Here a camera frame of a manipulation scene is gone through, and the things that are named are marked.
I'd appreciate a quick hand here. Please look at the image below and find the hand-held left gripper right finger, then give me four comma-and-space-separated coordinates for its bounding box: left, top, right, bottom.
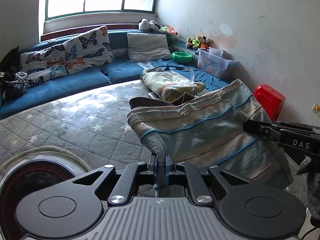
165, 153, 250, 206

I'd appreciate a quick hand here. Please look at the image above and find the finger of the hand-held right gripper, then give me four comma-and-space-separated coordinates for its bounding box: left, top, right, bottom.
243, 119, 283, 143

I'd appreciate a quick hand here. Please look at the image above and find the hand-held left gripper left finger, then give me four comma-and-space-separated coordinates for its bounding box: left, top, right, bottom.
72, 153, 158, 206

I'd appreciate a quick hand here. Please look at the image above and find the pile of black clothes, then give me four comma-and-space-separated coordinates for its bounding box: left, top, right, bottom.
0, 45, 28, 101

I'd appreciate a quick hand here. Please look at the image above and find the person's right hand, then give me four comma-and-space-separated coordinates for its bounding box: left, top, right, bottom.
297, 155, 320, 218

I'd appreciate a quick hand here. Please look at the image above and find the red plastic stool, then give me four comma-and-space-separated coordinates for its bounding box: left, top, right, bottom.
253, 84, 286, 122

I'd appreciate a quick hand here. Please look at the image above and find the blue towel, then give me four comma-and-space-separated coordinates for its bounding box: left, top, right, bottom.
136, 59, 230, 88

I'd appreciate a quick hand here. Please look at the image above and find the clear plastic storage box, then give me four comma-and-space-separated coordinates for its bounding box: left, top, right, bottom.
197, 47, 237, 79

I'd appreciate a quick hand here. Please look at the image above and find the floral cloth in clear bag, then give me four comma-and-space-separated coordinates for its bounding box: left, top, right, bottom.
140, 66, 206, 103

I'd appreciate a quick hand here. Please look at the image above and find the grey quilted star table cover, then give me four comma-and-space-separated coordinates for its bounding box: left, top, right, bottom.
0, 81, 310, 205

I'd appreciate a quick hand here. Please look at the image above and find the green plastic bowl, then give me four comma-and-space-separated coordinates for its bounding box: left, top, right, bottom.
172, 51, 194, 64

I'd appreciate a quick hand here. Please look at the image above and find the bunch of small plush bears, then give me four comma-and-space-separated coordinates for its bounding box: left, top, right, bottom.
186, 35, 210, 50

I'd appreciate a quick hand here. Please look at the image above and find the blue sofa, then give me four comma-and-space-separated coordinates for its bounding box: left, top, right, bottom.
0, 29, 238, 120

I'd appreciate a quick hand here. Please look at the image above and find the round black cooktop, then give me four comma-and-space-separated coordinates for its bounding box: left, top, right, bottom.
0, 152, 83, 240

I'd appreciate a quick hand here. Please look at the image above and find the grey pillow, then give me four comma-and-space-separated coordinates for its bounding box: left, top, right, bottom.
127, 32, 173, 63

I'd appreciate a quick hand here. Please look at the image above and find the green and orange toy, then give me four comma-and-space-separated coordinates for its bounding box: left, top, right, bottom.
160, 25, 178, 36

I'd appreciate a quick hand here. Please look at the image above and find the butterfly print pillow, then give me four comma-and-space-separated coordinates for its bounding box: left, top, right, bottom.
19, 44, 68, 88
64, 25, 115, 75

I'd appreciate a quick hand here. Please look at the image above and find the white and black plush toy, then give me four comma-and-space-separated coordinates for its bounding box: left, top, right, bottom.
139, 18, 160, 32

